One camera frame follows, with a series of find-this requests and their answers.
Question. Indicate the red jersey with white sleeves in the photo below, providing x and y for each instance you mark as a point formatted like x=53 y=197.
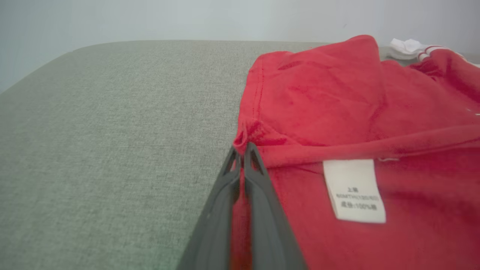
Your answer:
x=337 y=112

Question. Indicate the grey fabric sofa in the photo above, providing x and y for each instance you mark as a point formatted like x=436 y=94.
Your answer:
x=112 y=150

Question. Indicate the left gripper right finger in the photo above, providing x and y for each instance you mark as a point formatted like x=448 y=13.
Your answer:
x=270 y=232

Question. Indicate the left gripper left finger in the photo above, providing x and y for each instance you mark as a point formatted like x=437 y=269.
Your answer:
x=213 y=232

